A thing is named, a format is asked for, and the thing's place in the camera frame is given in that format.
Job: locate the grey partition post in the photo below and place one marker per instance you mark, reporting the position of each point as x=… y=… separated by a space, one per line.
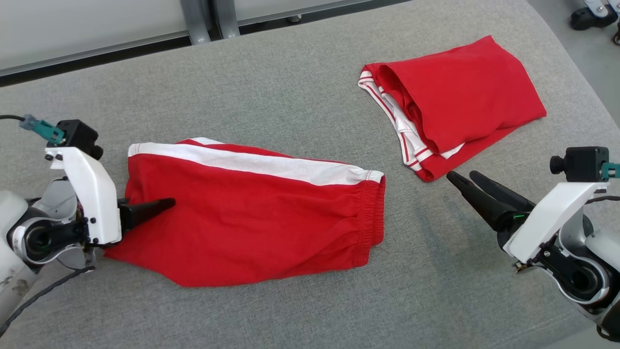
x=196 y=19
x=225 y=17

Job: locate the small black partition caster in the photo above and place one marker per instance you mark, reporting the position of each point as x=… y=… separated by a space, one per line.
x=293 y=19

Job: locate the teal left camera connector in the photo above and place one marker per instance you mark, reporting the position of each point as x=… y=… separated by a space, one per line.
x=46 y=131

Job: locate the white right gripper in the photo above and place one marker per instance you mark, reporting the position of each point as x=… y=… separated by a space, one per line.
x=547 y=218

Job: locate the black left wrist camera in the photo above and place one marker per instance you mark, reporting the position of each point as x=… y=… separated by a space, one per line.
x=77 y=135

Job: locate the teal camera connector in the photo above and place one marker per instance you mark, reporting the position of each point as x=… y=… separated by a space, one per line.
x=611 y=170
x=46 y=131

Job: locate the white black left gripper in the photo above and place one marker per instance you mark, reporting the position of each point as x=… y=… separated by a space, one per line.
x=97 y=203

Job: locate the red white basketball jersey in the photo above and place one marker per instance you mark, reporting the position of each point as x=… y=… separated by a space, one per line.
x=460 y=92

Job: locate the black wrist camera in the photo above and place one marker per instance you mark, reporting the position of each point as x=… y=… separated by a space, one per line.
x=583 y=164
x=77 y=135

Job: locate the teal right camera connector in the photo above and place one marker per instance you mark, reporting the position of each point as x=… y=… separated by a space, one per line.
x=611 y=170

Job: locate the white partition panel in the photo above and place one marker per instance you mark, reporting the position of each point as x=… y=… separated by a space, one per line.
x=72 y=24
x=290 y=5

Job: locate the grey wheeled base leg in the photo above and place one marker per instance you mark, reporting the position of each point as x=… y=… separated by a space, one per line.
x=603 y=6

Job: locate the red white shorts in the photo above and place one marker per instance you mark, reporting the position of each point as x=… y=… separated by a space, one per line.
x=242 y=228

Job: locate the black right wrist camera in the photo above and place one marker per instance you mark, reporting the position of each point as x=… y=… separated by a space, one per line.
x=583 y=164

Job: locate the black caster wheel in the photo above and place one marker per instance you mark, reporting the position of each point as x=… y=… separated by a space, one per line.
x=586 y=19

